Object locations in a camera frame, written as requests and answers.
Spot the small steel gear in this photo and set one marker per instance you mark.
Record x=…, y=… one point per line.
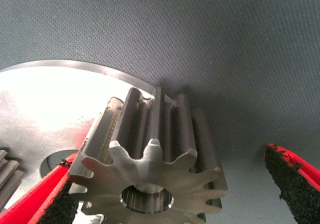
x=7, y=174

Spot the dark grey table cloth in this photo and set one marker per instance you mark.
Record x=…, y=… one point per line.
x=200, y=34

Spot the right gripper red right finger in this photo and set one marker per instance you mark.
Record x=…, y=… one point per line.
x=297, y=184

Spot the round metal plate with pins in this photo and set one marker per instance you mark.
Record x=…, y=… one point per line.
x=50, y=104

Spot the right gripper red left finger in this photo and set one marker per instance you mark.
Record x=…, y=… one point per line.
x=37, y=204

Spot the larger steel gear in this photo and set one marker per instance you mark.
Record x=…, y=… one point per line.
x=155, y=166

